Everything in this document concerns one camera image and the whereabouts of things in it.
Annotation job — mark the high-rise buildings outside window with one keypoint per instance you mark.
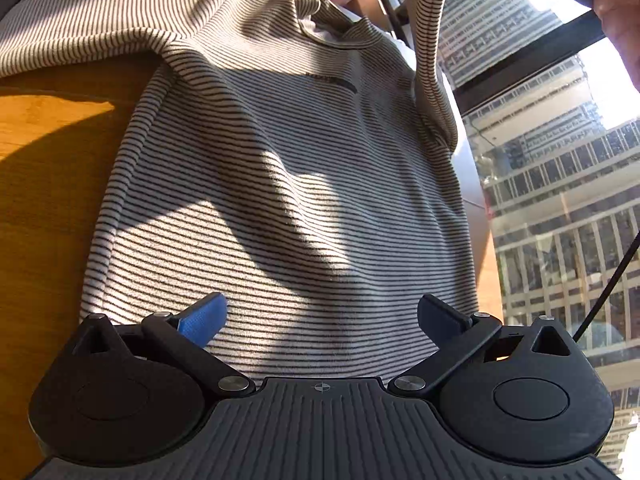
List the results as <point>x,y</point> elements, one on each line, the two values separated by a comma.
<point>560,200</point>

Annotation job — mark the striped long-sleeve shirt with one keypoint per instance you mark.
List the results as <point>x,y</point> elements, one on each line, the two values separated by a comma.
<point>280,185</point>

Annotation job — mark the person's right hand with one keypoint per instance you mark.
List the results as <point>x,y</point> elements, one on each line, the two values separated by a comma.
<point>612,7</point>

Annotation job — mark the black window frame bar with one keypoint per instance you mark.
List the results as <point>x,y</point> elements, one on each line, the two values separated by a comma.
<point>540,55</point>

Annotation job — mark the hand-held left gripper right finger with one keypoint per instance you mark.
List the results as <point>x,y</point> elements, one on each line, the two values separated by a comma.
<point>434,317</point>

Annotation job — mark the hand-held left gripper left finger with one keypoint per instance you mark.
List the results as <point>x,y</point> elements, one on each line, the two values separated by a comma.
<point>206,316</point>

